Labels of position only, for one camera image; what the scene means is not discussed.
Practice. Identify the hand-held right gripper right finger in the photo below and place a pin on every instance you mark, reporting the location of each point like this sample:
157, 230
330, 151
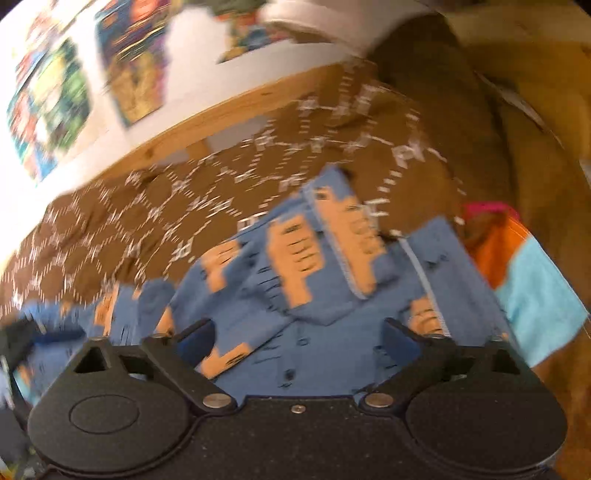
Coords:
396, 339

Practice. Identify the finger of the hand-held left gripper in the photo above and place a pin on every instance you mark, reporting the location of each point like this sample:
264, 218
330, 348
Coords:
21, 341

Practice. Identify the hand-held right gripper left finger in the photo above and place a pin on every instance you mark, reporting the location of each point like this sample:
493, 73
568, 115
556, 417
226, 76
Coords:
199, 338

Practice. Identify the blue patterned pants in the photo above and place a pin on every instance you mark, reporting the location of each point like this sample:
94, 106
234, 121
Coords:
295, 295

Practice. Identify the brown printed blanket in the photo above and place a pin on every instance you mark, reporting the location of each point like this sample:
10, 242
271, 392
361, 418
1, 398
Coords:
152, 217

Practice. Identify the orange and cyan cloth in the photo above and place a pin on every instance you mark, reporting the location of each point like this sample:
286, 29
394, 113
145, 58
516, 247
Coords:
531, 281

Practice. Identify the plain brown cloth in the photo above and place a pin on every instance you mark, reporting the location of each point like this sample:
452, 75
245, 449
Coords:
434, 106

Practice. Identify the tan cloth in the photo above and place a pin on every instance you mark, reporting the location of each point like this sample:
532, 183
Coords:
545, 152

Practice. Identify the white cloth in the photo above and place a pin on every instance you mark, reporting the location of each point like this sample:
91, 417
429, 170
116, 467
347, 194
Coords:
351, 23

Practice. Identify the wooden bed frame rail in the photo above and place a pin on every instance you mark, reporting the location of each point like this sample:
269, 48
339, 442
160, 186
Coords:
221, 117

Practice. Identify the cartoon girl wall poster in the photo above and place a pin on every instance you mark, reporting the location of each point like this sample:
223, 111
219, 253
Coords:
55, 101

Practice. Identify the wall poster with yellow strands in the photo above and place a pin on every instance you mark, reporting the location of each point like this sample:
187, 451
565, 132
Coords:
134, 60

